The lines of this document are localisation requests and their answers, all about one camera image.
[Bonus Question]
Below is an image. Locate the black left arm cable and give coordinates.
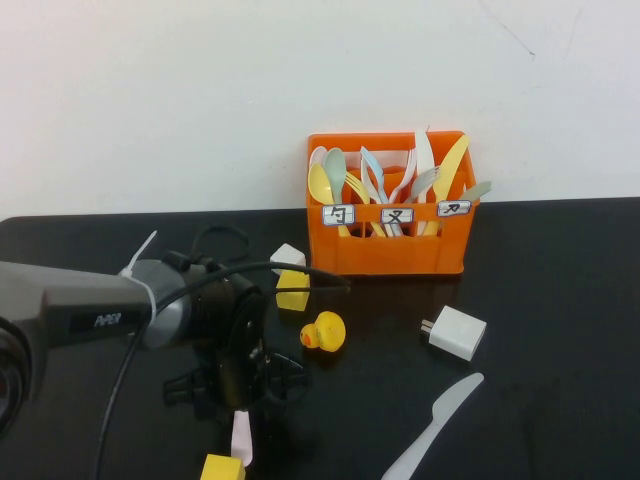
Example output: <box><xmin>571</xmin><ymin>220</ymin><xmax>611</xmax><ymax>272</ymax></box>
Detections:
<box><xmin>94</xmin><ymin>224</ymin><xmax>352</xmax><ymax>480</ymax></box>

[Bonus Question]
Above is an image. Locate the grey plastic fork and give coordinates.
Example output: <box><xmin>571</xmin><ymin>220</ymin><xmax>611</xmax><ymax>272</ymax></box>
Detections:
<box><xmin>402</xmin><ymin>165</ymin><xmax>444</xmax><ymax>205</ymax></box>

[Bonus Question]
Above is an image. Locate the yellow foam cube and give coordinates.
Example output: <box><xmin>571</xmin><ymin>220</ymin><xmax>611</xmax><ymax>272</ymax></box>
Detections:
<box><xmin>200</xmin><ymin>453</ymin><xmax>247</xmax><ymax>480</ymax></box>
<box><xmin>275</xmin><ymin>269</ymin><xmax>312</xmax><ymax>312</ymax></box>

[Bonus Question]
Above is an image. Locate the white spoon character label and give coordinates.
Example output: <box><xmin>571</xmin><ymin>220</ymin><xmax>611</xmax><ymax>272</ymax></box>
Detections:
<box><xmin>322</xmin><ymin>203</ymin><xmax>357</xmax><ymax>227</ymax></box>

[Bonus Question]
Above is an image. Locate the pale pink plastic fork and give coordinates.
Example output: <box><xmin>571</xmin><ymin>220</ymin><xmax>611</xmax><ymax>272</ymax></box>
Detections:
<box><xmin>389</xmin><ymin>148</ymin><xmax>419</xmax><ymax>204</ymax></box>

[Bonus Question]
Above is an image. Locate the white power adapter plug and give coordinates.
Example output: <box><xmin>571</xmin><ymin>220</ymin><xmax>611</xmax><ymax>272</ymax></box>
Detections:
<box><xmin>420</xmin><ymin>305</ymin><xmax>488</xmax><ymax>362</ymax></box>

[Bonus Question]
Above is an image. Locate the grey plastic knife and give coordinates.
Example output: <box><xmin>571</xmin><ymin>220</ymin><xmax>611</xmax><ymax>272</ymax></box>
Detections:
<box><xmin>380</xmin><ymin>372</ymin><xmax>485</xmax><ymax>480</ymax></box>

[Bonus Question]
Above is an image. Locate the green plastic spoon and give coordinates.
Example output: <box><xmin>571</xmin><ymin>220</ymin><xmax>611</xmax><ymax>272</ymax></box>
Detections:
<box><xmin>322</xmin><ymin>148</ymin><xmax>349</xmax><ymax>205</ymax></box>

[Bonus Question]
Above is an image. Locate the white fork character label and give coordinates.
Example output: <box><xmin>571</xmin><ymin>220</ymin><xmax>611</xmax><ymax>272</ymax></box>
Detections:
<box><xmin>380</xmin><ymin>207</ymin><xmax>415</xmax><ymax>225</ymax></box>

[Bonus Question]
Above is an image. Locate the yellow plastic knife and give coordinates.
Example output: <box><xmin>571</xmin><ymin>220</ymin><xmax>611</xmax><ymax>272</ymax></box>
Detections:
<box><xmin>424</xmin><ymin>134</ymin><xmax>471</xmax><ymax>237</ymax></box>

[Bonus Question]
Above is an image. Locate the grey-green plastic knife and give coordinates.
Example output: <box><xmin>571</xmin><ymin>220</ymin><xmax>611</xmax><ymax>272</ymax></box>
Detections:
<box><xmin>457</xmin><ymin>180</ymin><xmax>494</xmax><ymax>204</ymax></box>

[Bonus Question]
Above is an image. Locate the orange plastic cutlery holder crate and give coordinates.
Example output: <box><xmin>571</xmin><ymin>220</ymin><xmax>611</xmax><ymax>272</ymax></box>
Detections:
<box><xmin>305</xmin><ymin>130</ymin><xmax>481</xmax><ymax>277</ymax></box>

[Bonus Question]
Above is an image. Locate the yellow plastic spoon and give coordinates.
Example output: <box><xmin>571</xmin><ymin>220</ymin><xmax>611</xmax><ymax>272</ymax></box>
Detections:
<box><xmin>307</xmin><ymin>162</ymin><xmax>351</xmax><ymax>238</ymax></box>

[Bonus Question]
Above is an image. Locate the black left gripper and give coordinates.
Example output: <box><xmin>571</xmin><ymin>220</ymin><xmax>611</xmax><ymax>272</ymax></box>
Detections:
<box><xmin>163</xmin><ymin>287</ymin><xmax>310</xmax><ymax>421</ymax></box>

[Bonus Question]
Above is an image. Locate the white foam cube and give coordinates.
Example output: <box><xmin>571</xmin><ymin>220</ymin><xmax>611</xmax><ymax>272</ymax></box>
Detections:
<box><xmin>269</xmin><ymin>243</ymin><xmax>307</xmax><ymax>275</ymax></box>

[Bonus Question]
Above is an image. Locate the yellow plastic fork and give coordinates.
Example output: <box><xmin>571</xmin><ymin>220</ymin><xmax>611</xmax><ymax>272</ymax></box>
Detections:
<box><xmin>344</xmin><ymin>171</ymin><xmax>387</xmax><ymax>238</ymax></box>

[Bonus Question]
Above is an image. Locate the yellow rubber duck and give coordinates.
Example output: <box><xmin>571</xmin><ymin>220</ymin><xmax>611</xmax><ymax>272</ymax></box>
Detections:
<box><xmin>299</xmin><ymin>310</ymin><xmax>347</xmax><ymax>352</ymax></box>

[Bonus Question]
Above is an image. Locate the blue plastic fork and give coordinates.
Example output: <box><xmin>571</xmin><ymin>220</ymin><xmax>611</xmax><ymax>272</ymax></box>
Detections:
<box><xmin>359</xmin><ymin>145</ymin><xmax>401</xmax><ymax>237</ymax></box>

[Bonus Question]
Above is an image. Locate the white plastic knife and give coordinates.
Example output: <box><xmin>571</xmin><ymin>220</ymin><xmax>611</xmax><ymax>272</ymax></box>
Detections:
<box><xmin>413</xmin><ymin>128</ymin><xmax>441</xmax><ymax>237</ymax></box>

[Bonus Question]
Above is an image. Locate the white knife character label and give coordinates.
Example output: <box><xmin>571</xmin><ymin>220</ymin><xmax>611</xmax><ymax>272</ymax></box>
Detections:
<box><xmin>436</xmin><ymin>199</ymin><xmax>473</xmax><ymax>218</ymax></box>

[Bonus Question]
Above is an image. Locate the white zip tie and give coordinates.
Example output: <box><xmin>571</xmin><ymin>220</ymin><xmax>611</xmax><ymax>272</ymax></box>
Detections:
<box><xmin>119</xmin><ymin>229</ymin><xmax>159</xmax><ymax>322</ymax></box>

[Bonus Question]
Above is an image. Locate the pink plastic knife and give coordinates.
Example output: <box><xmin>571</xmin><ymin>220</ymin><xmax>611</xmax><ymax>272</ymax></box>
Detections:
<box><xmin>230</xmin><ymin>409</ymin><xmax>254</xmax><ymax>466</ymax></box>

